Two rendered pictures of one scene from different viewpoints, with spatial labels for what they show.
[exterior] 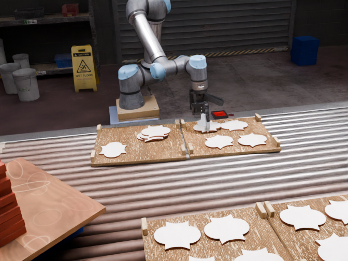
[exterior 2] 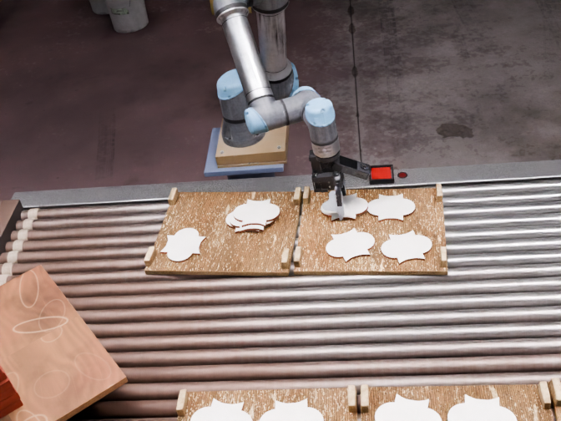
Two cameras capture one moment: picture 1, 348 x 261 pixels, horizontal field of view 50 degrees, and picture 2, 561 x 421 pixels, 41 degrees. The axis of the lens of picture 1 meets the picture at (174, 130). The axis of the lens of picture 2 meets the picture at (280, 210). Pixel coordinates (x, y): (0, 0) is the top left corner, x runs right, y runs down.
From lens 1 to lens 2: 0.81 m
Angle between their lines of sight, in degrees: 20
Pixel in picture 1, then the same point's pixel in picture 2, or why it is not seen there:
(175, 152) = (274, 260)
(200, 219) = (263, 399)
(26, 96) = (124, 24)
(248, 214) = (334, 400)
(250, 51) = not seen: outside the picture
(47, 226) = (48, 399)
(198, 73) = (319, 134)
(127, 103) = (232, 137)
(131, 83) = (237, 106)
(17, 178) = (29, 307)
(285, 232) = not seen: outside the picture
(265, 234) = not seen: outside the picture
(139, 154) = (218, 258)
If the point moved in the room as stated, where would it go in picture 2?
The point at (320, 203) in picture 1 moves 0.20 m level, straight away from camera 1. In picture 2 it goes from (451, 396) to (491, 337)
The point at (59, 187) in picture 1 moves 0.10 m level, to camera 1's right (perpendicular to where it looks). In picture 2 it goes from (78, 332) to (116, 335)
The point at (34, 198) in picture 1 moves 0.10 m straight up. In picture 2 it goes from (43, 347) to (29, 319)
